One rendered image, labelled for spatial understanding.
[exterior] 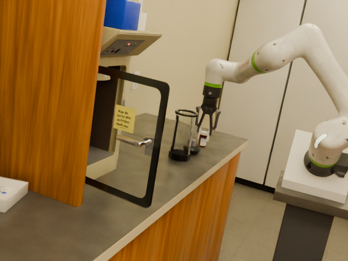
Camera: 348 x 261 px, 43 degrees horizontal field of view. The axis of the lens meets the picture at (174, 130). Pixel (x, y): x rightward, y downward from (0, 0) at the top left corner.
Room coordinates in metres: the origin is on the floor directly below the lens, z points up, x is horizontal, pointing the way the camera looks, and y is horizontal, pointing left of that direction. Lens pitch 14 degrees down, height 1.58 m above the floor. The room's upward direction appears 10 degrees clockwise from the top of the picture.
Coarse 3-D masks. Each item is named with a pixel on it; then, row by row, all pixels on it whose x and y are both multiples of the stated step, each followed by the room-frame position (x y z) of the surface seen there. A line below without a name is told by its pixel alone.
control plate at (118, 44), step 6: (114, 42) 1.40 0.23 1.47; (120, 42) 1.44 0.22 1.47; (126, 42) 1.47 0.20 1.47; (132, 42) 1.51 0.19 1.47; (138, 42) 1.55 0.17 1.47; (108, 48) 1.42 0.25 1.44; (114, 48) 1.45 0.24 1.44; (120, 48) 1.49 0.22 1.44; (126, 48) 1.53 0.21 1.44; (132, 48) 1.56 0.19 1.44; (102, 54) 1.43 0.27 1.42; (108, 54) 1.47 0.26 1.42; (114, 54) 1.51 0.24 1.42; (120, 54) 1.54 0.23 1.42; (126, 54) 1.59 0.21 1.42
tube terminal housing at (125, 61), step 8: (136, 0) 1.67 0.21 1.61; (104, 56) 1.51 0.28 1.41; (112, 56) 1.56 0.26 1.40; (120, 56) 1.61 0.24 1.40; (128, 56) 1.67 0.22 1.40; (104, 64) 1.52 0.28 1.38; (112, 64) 1.57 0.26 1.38; (120, 64) 1.62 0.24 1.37; (128, 64) 1.68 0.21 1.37; (128, 72) 1.69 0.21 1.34
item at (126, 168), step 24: (120, 72) 1.34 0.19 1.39; (96, 96) 1.37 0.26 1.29; (120, 96) 1.33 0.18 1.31; (144, 96) 1.29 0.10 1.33; (168, 96) 1.26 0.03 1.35; (96, 120) 1.37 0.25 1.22; (144, 120) 1.28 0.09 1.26; (96, 144) 1.36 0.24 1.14; (120, 144) 1.32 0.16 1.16; (96, 168) 1.36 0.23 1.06; (120, 168) 1.31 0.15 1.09; (144, 168) 1.27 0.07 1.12; (120, 192) 1.31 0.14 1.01; (144, 192) 1.27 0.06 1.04
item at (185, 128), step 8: (184, 112) 2.02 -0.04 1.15; (192, 112) 2.01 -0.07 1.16; (184, 120) 1.93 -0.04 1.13; (192, 120) 1.94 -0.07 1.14; (184, 128) 1.93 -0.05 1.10; (192, 128) 1.95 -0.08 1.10; (176, 136) 1.94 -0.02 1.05; (184, 136) 1.93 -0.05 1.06; (192, 136) 1.96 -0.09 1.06; (176, 144) 1.94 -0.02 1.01; (184, 144) 1.93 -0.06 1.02; (176, 152) 1.93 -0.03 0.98; (184, 152) 1.93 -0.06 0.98
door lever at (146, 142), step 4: (116, 136) 1.27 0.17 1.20; (120, 136) 1.26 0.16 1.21; (124, 136) 1.27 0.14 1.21; (120, 140) 1.26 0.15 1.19; (124, 140) 1.25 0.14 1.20; (128, 140) 1.25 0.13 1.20; (132, 140) 1.24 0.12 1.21; (136, 140) 1.25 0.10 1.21; (144, 140) 1.27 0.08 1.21; (148, 140) 1.27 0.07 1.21; (132, 144) 1.24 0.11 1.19; (136, 144) 1.23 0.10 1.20; (140, 144) 1.23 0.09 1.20; (144, 144) 1.26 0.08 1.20; (148, 144) 1.27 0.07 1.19
